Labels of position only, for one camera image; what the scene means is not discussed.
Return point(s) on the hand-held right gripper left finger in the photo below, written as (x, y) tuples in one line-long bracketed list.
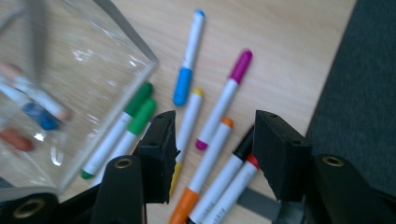
[(158, 149)]

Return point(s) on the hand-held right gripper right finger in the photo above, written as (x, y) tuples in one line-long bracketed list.
[(280, 155)]

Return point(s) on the yellow marker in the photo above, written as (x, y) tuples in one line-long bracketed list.
[(190, 118)]

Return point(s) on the orange marker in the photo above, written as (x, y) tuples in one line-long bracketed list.
[(211, 152)]

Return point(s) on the black marker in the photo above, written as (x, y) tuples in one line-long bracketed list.
[(218, 183)]

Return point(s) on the light blue marker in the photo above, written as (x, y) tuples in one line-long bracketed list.
[(183, 84)]

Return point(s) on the magenta marker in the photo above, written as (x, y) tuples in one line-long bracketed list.
[(241, 65)]

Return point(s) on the markers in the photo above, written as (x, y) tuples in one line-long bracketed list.
[(63, 114)]

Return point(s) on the dark blue marker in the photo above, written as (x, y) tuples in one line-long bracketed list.
[(40, 116)]

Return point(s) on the clear plastic pouch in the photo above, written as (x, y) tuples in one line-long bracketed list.
[(87, 46)]

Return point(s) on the brick red marker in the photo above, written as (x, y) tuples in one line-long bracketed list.
[(15, 140)]

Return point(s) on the light green marker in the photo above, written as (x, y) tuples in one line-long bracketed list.
[(143, 116)]

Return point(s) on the grey tape strip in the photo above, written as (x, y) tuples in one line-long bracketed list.
[(258, 203)]

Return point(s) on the dark green marker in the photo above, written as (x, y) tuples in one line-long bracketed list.
[(140, 95)]

